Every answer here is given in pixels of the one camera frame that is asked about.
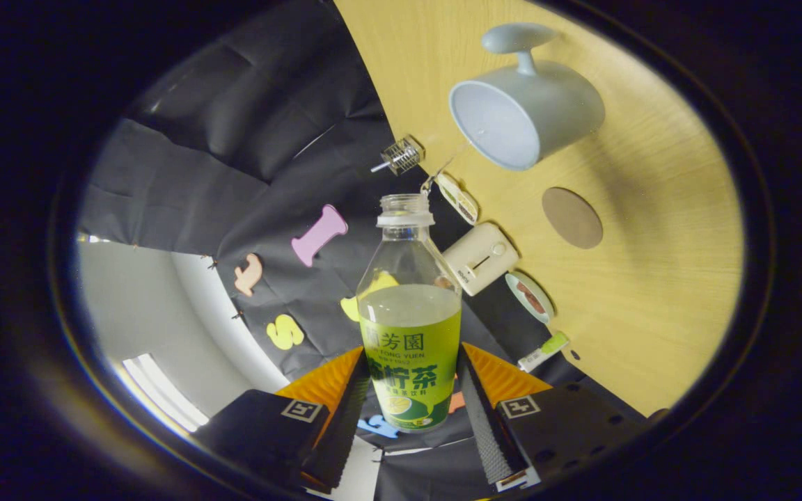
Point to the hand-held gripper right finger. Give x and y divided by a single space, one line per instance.
484 431

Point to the long ceiling light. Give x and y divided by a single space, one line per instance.
164 393

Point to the black backdrop cloth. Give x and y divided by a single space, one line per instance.
234 174

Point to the white divided snack tray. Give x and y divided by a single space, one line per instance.
458 198

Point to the pale green plate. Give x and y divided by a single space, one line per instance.
512 284

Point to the brown bread slice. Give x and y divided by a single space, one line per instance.
446 282

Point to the white cup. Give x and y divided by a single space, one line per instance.
554 104

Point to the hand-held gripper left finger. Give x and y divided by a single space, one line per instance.
338 431

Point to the white straw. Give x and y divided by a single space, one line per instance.
380 167

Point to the brown meat piece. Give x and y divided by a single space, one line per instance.
530 296

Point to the round brown coaster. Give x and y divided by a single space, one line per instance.
572 218

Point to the wooden table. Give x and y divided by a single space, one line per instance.
651 313

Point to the white toaster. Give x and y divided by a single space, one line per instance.
481 259

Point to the small white green bottle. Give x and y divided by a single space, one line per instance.
544 351

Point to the clear juice bottle green label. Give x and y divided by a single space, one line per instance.
408 362

